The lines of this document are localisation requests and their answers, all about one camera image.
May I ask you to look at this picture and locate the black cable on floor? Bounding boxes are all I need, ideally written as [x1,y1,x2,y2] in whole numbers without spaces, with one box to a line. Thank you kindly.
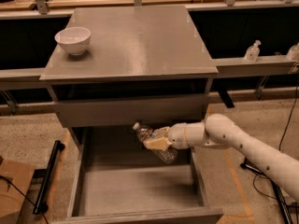
[252,77,299,224]

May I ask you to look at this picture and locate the brown cardboard box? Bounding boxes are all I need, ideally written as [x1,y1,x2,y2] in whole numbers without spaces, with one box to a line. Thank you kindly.
[0,157,35,224]

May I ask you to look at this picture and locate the black device on floor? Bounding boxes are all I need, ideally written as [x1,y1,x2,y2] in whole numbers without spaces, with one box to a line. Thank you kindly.
[240,158,260,174]

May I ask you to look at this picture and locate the clear plastic water bottle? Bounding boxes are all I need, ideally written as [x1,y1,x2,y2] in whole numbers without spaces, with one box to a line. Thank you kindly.
[133,122,178,164]

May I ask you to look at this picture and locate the grey metal rail shelf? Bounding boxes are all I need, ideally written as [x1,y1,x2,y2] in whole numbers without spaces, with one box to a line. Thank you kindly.
[0,55,296,91]

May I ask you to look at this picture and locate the open grey middle drawer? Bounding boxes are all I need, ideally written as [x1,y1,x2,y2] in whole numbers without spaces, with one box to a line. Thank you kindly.
[55,126,223,224]

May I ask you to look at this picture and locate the black bar floor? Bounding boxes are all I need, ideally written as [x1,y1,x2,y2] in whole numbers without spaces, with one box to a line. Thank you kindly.
[271,182,293,224]
[33,140,65,215]

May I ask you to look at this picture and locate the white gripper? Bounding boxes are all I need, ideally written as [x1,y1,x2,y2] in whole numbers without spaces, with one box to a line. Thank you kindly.
[143,122,206,150]

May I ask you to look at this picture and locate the grey drawer cabinet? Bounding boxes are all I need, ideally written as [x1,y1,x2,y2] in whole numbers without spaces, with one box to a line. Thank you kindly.
[39,5,219,147]

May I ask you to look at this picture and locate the black bar left floor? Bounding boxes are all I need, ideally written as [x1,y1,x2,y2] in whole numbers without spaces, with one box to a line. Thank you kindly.
[33,140,65,215]

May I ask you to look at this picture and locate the white ceramic bowl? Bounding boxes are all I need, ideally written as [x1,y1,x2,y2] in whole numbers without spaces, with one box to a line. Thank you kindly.
[54,27,91,55]

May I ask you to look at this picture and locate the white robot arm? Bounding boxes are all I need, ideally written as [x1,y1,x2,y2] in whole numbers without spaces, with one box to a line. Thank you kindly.
[141,114,299,201]

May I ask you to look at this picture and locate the black bar right floor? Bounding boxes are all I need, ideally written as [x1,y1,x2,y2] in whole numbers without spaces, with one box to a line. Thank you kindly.
[271,182,293,224]

